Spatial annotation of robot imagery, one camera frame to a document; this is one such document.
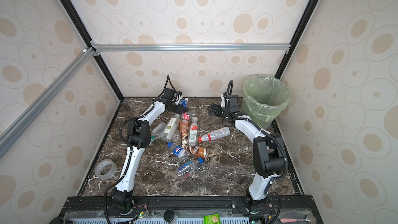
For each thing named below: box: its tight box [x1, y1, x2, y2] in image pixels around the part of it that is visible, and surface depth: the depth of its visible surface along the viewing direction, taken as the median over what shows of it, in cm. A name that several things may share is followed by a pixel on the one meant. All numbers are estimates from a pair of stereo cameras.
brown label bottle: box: [181, 143, 208, 160], surface depth 89 cm
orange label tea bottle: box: [179, 118, 190, 141], surface depth 99 cm
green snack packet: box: [202, 212, 221, 224], surface depth 70 cm
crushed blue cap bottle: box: [176, 157, 204, 178], surface depth 87 cm
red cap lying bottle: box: [197, 126, 231, 143], surface depth 96 cm
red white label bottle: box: [188, 116, 199, 147], surface depth 97 cm
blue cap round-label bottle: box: [166, 142, 190, 163], surface depth 89 cm
